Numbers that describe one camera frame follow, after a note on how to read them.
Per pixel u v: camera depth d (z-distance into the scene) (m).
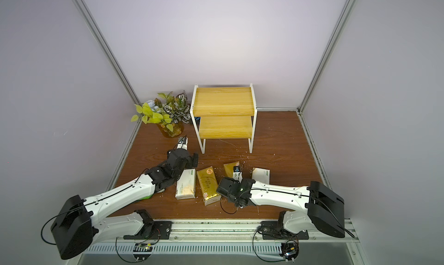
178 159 0.61
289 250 0.70
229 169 0.84
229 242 0.71
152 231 0.67
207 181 0.80
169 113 0.85
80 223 0.39
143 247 0.72
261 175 0.85
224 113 0.75
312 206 0.42
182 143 0.70
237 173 0.73
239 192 0.56
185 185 0.80
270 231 0.73
